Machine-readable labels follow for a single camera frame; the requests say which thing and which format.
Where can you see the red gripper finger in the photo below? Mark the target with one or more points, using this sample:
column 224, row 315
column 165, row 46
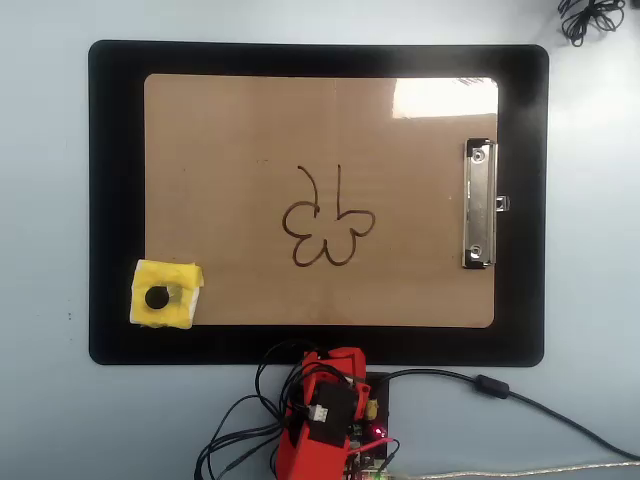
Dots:
column 350, row 362
column 314, row 370

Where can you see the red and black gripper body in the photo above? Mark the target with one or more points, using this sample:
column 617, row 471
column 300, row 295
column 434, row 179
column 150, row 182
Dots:
column 332, row 410

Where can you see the yellow sponge with black knob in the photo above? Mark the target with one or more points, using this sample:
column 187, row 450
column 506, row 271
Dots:
column 175, row 280

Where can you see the black robot base with board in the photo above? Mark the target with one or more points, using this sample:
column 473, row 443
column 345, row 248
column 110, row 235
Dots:
column 381, row 400

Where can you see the brown hardboard clipboard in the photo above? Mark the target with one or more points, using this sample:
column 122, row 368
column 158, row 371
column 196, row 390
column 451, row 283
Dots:
column 225, row 200

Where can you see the silver metal clipboard clip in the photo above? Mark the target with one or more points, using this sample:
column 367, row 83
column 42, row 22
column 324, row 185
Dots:
column 477, row 200

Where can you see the black rectangular desk mat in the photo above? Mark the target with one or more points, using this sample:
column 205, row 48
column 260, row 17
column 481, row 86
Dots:
column 115, row 150

